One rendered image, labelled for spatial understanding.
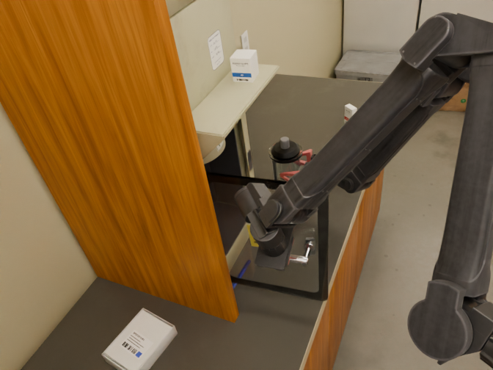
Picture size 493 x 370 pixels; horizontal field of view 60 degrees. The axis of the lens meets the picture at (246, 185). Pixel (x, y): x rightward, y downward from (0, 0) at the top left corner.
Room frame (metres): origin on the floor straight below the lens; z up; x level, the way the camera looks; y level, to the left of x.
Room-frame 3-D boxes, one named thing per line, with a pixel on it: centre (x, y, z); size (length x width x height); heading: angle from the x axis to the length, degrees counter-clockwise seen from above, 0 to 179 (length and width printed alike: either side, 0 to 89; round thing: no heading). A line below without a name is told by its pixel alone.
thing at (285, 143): (1.11, -0.14, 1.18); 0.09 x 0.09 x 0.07
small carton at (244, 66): (0.96, -0.04, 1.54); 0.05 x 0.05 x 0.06; 65
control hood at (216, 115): (0.88, 0.00, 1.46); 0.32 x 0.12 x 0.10; 150
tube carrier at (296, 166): (1.11, -0.14, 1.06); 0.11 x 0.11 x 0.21
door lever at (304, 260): (0.65, -0.08, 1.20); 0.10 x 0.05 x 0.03; 66
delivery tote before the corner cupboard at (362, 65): (3.30, -1.24, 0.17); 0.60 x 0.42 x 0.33; 58
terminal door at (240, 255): (0.71, -0.03, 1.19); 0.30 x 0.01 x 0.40; 66
